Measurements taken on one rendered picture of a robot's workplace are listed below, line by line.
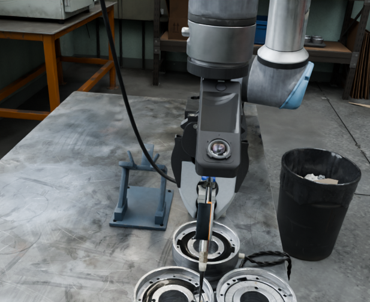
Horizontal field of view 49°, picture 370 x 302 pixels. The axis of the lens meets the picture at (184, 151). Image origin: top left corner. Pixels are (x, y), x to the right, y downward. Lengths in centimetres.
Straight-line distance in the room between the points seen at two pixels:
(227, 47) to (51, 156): 63
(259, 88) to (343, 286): 116
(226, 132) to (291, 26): 54
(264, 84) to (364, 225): 149
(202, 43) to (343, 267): 168
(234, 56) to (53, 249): 43
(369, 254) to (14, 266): 174
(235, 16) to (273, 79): 53
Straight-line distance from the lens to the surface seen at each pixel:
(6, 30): 259
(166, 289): 58
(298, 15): 93
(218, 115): 43
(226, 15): 43
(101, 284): 64
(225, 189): 52
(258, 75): 97
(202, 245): 54
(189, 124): 48
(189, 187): 52
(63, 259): 68
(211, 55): 44
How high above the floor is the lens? 124
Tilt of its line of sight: 27 degrees down
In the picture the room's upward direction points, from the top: 3 degrees clockwise
